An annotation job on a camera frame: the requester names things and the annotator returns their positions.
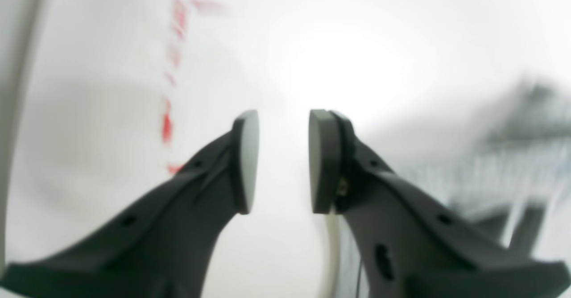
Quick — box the red tape rectangle marking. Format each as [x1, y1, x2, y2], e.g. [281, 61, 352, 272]
[160, 0, 228, 176]

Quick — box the grey T-shirt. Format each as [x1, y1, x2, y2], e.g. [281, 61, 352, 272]
[404, 83, 570, 260]

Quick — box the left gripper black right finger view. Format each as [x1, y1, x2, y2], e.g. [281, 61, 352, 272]
[309, 109, 570, 298]

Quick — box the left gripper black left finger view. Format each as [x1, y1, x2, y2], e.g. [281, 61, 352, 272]
[1, 110, 259, 298]

